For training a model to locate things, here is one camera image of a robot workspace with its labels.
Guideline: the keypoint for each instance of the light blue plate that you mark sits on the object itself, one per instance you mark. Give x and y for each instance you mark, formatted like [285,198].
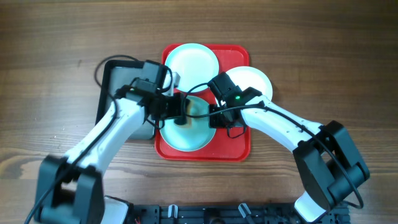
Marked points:
[187,134]
[194,63]

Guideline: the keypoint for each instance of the red plastic tray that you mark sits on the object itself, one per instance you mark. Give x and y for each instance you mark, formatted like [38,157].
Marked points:
[221,148]

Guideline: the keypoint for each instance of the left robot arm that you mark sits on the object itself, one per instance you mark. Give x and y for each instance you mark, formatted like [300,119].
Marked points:
[70,188]

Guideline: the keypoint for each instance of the black water tray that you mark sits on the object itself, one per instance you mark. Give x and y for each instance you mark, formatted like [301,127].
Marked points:
[116,74]

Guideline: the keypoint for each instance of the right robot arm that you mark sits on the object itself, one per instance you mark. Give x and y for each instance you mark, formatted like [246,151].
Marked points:
[329,163]

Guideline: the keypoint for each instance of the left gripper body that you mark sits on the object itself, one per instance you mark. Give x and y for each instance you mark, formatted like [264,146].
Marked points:
[168,107]

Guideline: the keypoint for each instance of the white round plate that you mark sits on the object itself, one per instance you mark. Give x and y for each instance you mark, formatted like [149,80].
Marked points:
[245,77]

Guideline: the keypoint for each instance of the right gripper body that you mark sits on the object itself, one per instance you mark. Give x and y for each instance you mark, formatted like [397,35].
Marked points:
[218,120]

